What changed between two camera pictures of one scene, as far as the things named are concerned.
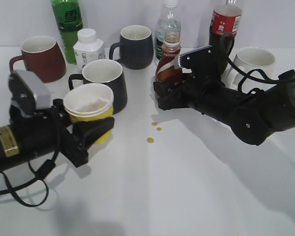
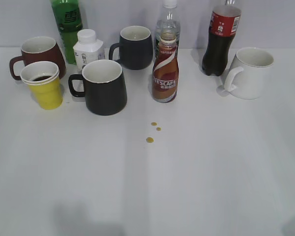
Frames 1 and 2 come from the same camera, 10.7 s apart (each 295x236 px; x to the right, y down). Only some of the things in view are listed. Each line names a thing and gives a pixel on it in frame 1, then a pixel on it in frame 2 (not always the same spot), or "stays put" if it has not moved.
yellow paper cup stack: [89, 102] → [44, 78]
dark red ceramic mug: [43, 56] stays put
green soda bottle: [70, 17] stays put
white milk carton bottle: [88, 48] stays put
